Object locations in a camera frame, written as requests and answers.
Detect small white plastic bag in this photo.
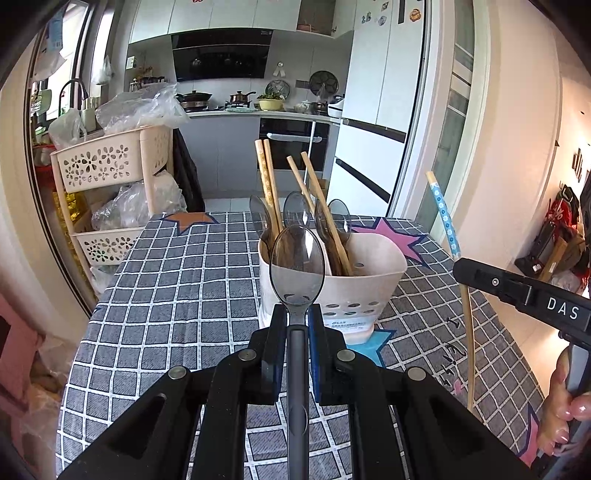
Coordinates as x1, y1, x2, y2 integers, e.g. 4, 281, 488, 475
48, 108, 87, 149

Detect black wok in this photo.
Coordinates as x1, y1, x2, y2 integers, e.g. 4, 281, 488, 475
175, 90, 214, 112

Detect crumpled clear plastic bag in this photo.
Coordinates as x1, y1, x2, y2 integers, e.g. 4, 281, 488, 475
91, 171, 186, 232

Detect checkered star print tablecloth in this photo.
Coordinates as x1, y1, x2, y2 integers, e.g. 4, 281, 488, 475
55, 212, 546, 480

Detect black built-in oven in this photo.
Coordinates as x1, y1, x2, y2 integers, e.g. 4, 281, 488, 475
259, 117, 331, 186

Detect large clear plastic bag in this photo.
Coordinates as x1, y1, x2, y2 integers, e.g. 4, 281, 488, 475
95, 83, 191, 136

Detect cream plastic storage rack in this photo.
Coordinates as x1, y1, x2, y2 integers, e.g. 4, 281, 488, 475
50, 124, 174, 288

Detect blue flower bamboo chopstick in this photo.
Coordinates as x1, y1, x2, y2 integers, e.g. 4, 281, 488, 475
425, 171, 476, 412

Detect kitchen faucet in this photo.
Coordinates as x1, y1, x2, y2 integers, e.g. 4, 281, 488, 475
60, 79, 91, 121

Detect round black steamer rack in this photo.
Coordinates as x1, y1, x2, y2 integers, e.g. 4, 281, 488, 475
308, 71, 341, 100

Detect white plastic utensil holder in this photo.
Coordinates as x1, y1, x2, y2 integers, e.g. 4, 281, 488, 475
257, 231, 408, 344

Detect black range hood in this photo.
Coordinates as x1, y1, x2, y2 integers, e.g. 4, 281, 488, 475
171, 28, 273, 83

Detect hanging white plastic bag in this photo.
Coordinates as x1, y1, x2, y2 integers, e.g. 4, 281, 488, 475
92, 55, 114, 86

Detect white upper cabinets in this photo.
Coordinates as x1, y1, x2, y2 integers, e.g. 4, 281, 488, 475
128, 0, 357, 45

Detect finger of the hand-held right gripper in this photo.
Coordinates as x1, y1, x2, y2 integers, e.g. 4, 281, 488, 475
452, 257, 533, 310

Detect white refrigerator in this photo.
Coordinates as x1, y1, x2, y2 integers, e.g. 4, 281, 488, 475
332, 0, 431, 217

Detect black jacket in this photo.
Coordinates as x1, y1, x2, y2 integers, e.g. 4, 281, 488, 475
172, 127, 206, 213

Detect person's right hand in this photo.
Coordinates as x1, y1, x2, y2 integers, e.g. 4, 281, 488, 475
537, 347, 591, 457

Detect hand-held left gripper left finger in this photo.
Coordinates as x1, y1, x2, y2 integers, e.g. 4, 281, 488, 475
58, 302, 288, 480

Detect translucent grey plastic spoon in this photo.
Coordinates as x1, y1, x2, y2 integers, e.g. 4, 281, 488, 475
283, 191, 311, 230
329, 199, 352, 241
270, 225, 324, 480
315, 198, 335, 241
249, 195, 274, 241

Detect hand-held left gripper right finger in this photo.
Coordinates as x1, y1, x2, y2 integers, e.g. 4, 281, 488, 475
308, 304, 539, 480

